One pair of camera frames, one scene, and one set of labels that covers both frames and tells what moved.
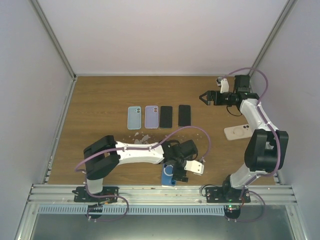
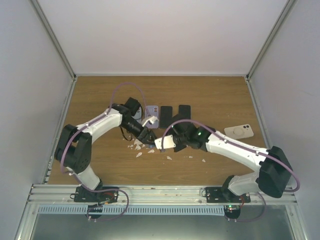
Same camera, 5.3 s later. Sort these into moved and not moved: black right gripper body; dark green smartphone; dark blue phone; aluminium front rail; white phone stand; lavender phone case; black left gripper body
Moved: black left gripper body; dark blue phone; black right gripper body
Not moved: dark green smartphone; aluminium front rail; white phone stand; lavender phone case
